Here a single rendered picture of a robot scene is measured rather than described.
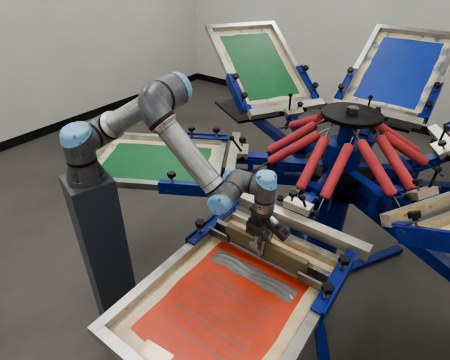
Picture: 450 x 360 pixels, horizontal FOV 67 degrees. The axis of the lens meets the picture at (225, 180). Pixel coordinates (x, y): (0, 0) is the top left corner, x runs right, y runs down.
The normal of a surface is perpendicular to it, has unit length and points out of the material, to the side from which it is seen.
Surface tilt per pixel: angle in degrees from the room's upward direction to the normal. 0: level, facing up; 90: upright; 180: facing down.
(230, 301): 0
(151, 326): 0
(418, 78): 32
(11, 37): 90
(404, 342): 0
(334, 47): 90
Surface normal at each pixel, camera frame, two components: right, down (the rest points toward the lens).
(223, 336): 0.01, -0.84
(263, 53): 0.23, -0.44
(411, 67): -0.30, -0.47
